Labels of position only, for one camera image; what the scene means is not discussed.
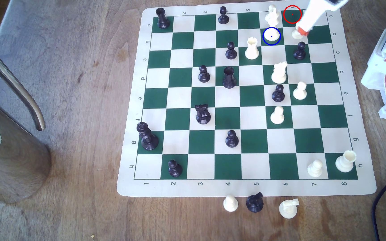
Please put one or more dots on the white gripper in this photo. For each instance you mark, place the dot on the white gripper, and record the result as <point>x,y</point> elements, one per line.
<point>311,16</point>

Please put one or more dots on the white king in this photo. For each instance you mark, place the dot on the white king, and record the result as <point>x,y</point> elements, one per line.
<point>272,35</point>

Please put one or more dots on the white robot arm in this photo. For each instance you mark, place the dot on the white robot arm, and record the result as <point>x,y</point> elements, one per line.
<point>384,70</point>

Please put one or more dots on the green white chess mat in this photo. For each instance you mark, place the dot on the green white chess mat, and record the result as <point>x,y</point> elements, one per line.
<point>179,78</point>

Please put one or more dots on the white pawn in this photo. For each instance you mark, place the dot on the white pawn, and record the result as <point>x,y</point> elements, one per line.
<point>230,204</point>
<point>300,93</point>
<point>277,117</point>
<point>315,170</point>
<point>296,34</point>
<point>267,18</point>

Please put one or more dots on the black pawn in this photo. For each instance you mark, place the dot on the black pawn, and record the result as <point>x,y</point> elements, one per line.
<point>223,17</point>
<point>175,170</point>
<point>278,95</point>
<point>300,53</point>
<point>204,76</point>
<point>231,53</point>
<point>232,140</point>

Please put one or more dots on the white knight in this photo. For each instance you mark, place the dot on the white knight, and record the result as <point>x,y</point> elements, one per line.
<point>278,75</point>
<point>288,209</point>

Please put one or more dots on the white rook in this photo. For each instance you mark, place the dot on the white rook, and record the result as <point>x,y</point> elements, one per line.
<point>252,51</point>
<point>345,163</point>

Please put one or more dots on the black rook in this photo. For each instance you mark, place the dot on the black rook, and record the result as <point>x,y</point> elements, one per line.
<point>162,20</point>
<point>229,80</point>

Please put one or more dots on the black knight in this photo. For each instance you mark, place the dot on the black knight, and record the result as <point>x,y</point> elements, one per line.
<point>203,116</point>
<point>255,204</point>

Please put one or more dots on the black king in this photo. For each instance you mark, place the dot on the black king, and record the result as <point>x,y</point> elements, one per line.
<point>148,140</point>

